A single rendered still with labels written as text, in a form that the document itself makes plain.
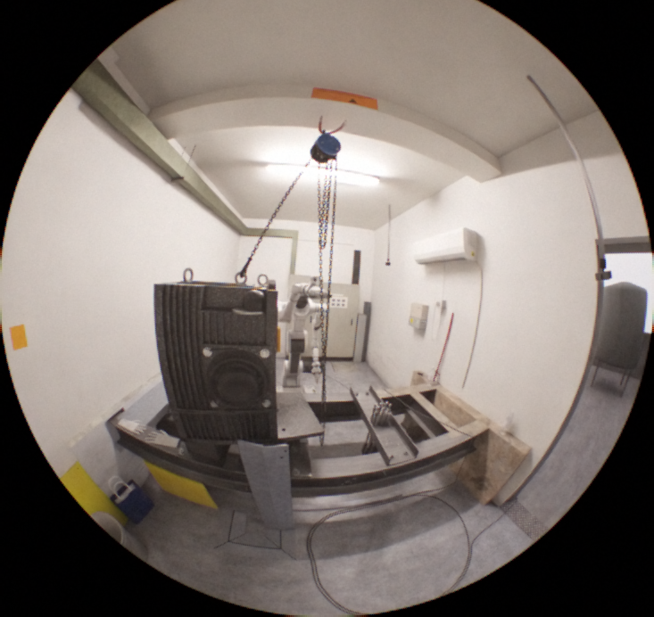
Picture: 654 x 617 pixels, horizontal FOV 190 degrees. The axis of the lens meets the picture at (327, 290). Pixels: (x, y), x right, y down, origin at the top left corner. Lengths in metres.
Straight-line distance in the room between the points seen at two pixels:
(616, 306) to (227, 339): 6.06
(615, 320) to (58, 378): 7.06
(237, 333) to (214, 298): 0.18
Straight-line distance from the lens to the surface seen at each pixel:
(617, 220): 1.62
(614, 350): 5.73
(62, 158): 1.47
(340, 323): 3.93
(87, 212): 1.51
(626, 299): 5.68
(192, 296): 0.78
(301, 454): 1.27
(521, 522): 2.30
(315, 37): 1.31
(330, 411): 1.91
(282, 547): 1.68
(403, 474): 1.58
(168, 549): 1.86
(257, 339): 0.78
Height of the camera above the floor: 1.65
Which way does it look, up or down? 2 degrees down
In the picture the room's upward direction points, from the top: 4 degrees clockwise
